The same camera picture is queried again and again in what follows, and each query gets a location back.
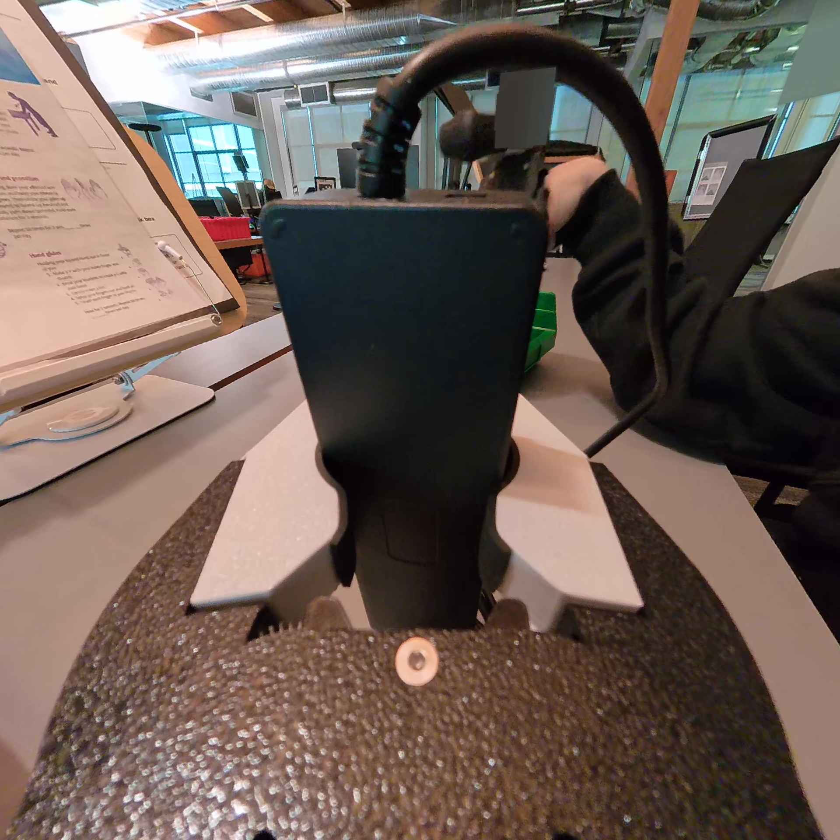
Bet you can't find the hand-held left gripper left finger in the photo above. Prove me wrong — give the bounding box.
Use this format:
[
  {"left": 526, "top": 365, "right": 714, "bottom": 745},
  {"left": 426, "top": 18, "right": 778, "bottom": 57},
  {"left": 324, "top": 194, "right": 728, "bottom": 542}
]
[{"left": 189, "top": 399, "right": 370, "bottom": 632}]

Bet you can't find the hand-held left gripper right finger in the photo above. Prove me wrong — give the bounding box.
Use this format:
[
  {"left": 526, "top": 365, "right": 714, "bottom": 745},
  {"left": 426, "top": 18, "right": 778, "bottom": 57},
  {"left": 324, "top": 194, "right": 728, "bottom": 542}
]
[{"left": 492, "top": 392, "right": 645, "bottom": 635}]

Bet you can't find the thick black usb cable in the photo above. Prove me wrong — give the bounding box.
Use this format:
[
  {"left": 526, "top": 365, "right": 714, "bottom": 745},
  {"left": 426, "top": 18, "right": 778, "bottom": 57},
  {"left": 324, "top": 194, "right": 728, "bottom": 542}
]
[{"left": 354, "top": 26, "right": 672, "bottom": 460}]

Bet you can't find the black usb hub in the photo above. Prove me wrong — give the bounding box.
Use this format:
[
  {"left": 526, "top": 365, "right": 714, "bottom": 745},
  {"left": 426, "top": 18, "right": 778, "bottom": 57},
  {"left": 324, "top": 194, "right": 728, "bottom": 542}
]
[{"left": 259, "top": 185, "right": 552, "bottom": 632}]

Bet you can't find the green plastic bin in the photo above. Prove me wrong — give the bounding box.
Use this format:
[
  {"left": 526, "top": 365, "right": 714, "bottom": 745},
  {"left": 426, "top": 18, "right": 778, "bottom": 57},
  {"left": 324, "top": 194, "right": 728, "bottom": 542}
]
[{"left": 521, "top": 289, "right": 559, "bottom": 375}]

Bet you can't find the person's right forearm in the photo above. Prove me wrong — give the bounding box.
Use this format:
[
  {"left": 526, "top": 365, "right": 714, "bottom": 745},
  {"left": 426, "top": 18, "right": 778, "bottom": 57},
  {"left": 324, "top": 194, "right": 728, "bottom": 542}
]
[{"left": 570, "top": 169, "right": 840, "bottom": 483}]

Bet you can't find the person's right hand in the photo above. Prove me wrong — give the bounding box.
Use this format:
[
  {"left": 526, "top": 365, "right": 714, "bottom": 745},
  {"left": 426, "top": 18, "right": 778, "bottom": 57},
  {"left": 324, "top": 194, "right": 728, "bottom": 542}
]
[{"left": 543, "top": 156, "right": 616, "bottom": 249}]

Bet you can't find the wooden document stand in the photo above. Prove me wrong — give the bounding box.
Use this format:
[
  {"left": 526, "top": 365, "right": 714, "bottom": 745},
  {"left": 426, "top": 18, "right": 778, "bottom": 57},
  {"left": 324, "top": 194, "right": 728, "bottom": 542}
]
[{"left": 0, "top": 0, "right": 249, "bottom": 503}]

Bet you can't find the red plastic bin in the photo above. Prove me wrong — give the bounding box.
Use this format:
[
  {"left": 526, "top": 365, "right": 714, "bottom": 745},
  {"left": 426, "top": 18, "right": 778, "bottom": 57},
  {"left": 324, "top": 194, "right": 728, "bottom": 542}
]
[{"left": 200, "top": 217, "right": 263, "bottom": 242}]

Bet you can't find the black framed notice board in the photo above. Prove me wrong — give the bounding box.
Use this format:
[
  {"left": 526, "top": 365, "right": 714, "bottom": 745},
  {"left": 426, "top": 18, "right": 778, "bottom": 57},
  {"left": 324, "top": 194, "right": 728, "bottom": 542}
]
[{"left": 682, "top": 115, "right": 778, "bottom": 221}]

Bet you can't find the black chair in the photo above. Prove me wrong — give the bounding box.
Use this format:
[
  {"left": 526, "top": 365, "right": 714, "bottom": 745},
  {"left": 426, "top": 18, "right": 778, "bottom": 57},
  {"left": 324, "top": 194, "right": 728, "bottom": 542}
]
[{"left": 682, "top": 138, "right": 840, "bottom": 309}]

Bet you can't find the laminated exercise sheet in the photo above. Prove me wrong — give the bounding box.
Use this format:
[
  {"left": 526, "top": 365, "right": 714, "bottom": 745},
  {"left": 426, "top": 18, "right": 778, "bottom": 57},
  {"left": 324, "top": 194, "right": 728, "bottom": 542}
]
[{"left": 0, "top": 0, "right": 217, "bottom": 368}]

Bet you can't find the white instruction sheet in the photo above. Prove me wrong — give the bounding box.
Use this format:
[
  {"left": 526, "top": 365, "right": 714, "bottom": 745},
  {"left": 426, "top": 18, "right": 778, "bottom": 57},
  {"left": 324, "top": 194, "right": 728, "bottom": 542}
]
[{"left": 39, "top": 66, "right": 237, "bottom": 316}]

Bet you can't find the wooden post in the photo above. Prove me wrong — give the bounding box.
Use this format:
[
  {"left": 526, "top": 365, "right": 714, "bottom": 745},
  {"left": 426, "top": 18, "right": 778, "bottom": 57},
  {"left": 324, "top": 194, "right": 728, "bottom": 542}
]
[{"left": 646, "top": 0, "right": 702, "bottom": 175}]

